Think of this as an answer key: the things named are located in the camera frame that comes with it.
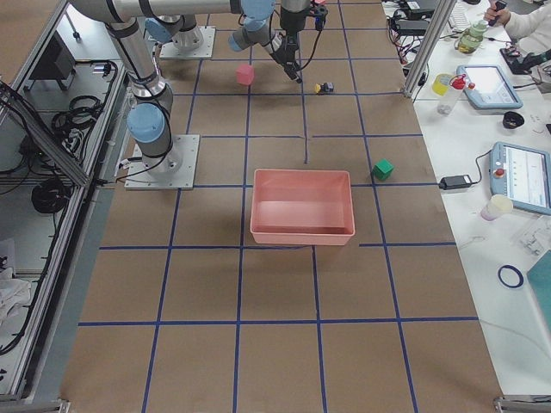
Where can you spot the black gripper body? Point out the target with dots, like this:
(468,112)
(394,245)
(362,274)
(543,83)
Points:
(288,20)
(281,55)

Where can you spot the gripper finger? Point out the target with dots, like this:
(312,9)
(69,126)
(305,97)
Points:
(293,75)

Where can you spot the yellow push button switch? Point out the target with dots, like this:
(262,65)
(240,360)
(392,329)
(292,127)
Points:
(324,88)

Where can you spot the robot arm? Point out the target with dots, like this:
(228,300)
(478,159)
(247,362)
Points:
(252,32)
(275,29)

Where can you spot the person white sleeve forearm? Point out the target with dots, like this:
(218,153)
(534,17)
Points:
(534,26)

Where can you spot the person hand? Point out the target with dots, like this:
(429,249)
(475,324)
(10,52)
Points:
(497,13)

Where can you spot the pink cube centre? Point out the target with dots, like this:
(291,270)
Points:
(245,75)

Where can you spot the green cube near bin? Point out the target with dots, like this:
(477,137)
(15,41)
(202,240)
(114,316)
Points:
(382,170)

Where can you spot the pink plastic bin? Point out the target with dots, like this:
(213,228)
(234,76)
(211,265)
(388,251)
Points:
(302,207)

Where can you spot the red cap squeeze bottle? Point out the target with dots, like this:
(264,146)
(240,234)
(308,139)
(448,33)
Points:
(455,88)

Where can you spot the green drink bottle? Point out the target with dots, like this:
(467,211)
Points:
(471,38)

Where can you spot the black power adapter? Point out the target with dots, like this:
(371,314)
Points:
(455,182)

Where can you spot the teach pendant far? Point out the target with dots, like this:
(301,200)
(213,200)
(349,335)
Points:
(492,88)

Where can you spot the teach pendant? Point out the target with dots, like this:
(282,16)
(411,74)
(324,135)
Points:
(492,88)
(522,174)

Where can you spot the black bowl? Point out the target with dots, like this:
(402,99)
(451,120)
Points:
(512,120)

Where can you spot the white plastic cup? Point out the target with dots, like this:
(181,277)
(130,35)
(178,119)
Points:
(497,206)

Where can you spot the teach pendant near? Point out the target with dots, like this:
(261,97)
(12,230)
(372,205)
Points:
(522,174)

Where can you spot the teal mat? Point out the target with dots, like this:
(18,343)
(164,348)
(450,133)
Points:
(539,280)

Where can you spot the white rag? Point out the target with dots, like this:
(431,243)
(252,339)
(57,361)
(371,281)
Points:
(15,293)

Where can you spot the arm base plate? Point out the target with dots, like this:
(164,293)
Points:
(176,171)
(196,43)

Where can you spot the aluminium frame post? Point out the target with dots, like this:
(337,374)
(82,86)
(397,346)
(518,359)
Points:
(437,24)

